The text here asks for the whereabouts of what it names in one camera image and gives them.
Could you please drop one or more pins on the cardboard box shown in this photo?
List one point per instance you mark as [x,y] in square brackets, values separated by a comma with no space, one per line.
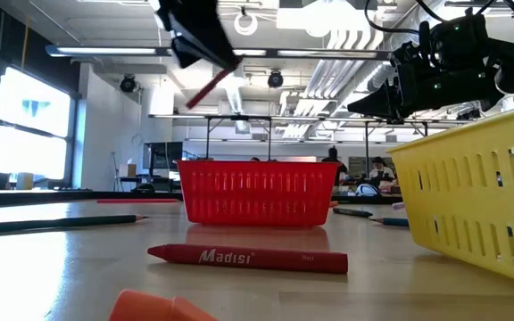
[127,170]

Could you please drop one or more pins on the dark green pencil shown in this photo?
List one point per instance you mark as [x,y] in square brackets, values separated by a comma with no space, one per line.
[60,222]

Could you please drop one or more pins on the blue pencil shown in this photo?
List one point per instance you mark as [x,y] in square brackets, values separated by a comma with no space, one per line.
[393,221]

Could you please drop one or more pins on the red plastic bin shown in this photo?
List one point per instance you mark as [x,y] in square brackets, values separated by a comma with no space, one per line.
[257,196]

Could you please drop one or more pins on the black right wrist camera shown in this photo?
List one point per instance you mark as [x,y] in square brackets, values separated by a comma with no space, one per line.
[458,40]

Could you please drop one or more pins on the yellow plastic bin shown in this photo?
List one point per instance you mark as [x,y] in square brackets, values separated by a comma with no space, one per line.
[462,187]

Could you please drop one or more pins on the large window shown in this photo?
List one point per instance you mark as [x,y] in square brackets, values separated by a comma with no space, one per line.
[29,134]

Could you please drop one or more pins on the black ceiling spotlight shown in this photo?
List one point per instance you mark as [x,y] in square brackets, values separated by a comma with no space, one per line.
[275,79]
[128,83]

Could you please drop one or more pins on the black and white ball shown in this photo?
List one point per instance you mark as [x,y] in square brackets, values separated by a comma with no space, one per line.
[367,191]

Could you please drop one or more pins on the red crayon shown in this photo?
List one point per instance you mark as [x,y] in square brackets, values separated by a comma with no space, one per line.
[208,91]
[261,258]

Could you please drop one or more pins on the long ceiling light bar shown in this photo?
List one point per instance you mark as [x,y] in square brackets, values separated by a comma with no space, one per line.
[105,51]

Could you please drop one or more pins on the black overhead rack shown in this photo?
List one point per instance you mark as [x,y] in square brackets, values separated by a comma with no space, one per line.
[239,117]

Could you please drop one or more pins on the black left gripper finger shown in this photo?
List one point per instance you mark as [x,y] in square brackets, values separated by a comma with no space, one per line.
[188,51]
[208,35]

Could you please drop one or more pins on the dark green crayon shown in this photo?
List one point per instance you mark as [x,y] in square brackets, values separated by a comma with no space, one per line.
[353,212]

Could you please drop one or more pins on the orange eraser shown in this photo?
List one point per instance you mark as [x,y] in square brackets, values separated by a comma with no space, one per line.
[150,310]
[334,204]

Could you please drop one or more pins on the black monitor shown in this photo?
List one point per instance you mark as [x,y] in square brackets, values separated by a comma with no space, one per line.
[163,156]

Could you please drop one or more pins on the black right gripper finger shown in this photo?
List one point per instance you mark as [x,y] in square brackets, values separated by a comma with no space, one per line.
[379,98]
[384,113]

